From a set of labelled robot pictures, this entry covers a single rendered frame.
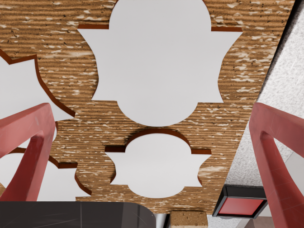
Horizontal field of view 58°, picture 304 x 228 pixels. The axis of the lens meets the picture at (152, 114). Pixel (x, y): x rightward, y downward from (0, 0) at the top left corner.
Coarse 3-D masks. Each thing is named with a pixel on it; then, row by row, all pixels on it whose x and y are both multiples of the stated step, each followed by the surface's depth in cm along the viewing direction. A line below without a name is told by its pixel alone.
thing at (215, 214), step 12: (228, 192) 42; (240, 192) 42; (252, 192) 42; (264, 192) 42; (216, 204) 45; (264, 204) 43; (216, 216) 47; (228, 216) 47; (240, 216) 47; (252, 216) 47
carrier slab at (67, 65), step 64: (0, 0) 20; (64, 0) 20; (256, 0) 20; (64, 64) 24; (256, 64) 24; (64, 128) 30; (128, 128) 30; (192, 128) 30; (0, 192) 41; (128, 192) 40; (192, 192) 40
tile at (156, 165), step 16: (160, 128) 30; (128, 144) 31; (144, 144) 31; (160, 144) 31; (176, 144) 31; (112, 160) 33; (128, 160) 33; (144, 160) 33; (160, 160) 33; (176, 160) 33; (192, 160) 33; (128, 176) 36; (144, 176) 36; (160, 176) 36; (176, 176) 35; (192, 176) 35; (144, 192) 39; (160, 192) 39; (176, 192) 38
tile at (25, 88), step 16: (0, 64) 23; (16, 64) 23; (32, 64) 23; (0, 80) 24; (16, 80) 24; (32, 80) 24; (0, 96) 26; (16, 96) 26; (32, 96) 26; (48, 96) 26; (0, 112) 27; (16, 112) 27; (64, 112) 27
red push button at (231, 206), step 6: (228, 198) 43; (234, 198) 43; (228, 204) 44; (234, 204) 44; (240, 204) 44; (246, 204) 44; (252, 204) 44; (258, 204) 44; (222, 210) 46; (228, 210) 46; (234, 210) 46; (240, 210) 46; (246, 210) 46; (252, 210) 46
